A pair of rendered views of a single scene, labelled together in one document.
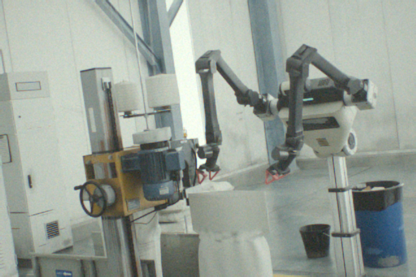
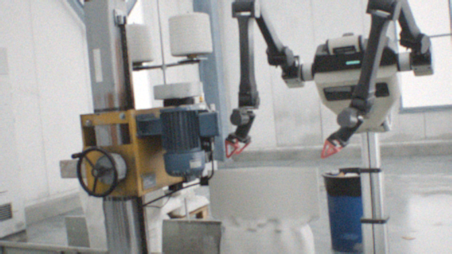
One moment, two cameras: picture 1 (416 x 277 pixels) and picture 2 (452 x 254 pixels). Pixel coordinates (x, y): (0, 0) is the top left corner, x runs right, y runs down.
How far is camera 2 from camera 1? 1.18 m
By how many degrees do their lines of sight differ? 11
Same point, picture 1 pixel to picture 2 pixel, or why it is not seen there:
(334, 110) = (388, 74)
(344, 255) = (375, 244)
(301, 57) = not seen: outside the picture
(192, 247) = (194, 236)
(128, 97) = (141, 42)
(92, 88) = (101, 23)
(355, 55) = not seen: hidden behind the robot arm
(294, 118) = (370, 73)
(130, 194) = (146, 168)
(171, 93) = (204, 37)
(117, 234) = (126, 220)
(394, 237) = not seen: hidden behind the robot
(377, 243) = (354, 228)
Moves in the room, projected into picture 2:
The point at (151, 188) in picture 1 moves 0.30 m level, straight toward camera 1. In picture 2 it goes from (179, 160) to (200, 168)
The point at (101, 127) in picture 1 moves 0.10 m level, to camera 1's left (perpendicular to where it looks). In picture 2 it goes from (111, 75) to (83, 78)
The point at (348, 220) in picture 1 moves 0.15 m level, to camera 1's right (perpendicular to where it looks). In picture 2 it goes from (381, 204) to (408, 200)
